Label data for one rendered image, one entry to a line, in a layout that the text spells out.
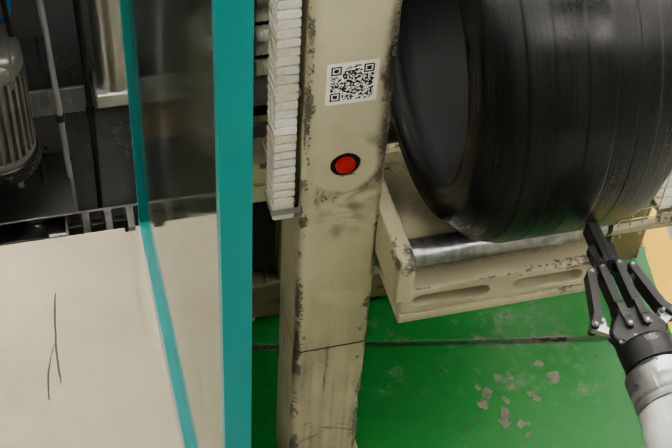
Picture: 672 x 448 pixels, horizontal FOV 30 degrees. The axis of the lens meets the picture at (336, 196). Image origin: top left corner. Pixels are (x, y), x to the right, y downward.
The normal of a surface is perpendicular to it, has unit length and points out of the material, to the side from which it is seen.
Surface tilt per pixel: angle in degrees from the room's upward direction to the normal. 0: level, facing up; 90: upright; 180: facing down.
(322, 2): 90
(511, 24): 60
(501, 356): 0
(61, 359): 0
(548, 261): 0
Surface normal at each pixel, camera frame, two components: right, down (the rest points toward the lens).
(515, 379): 0.05, -0.70
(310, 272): 0.25, 0.70
